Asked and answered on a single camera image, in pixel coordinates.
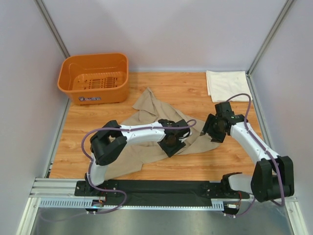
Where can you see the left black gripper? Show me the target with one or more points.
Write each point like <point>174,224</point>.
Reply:
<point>170,151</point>

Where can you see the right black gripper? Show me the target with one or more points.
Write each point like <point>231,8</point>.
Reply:
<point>207,129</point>

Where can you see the beige t shirt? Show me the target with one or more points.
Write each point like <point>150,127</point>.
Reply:
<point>147,159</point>

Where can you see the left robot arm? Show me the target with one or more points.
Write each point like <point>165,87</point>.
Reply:
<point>104,145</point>

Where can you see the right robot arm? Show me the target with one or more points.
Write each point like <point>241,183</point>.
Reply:
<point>273,176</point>

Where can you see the folded white t shirt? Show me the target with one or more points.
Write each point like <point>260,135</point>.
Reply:
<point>223,85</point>

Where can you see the orange plastic basket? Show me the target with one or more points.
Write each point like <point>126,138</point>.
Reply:
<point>95,78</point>

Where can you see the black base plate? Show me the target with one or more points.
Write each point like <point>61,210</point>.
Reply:
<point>172,193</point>

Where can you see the right aluminium frame post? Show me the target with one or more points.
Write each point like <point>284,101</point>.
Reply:
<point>271,34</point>

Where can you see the aluminium frame post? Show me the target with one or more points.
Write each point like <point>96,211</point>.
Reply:
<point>271,34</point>
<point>49,22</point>

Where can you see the left aluminium frame post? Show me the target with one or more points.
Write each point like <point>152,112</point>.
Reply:
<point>49,22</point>

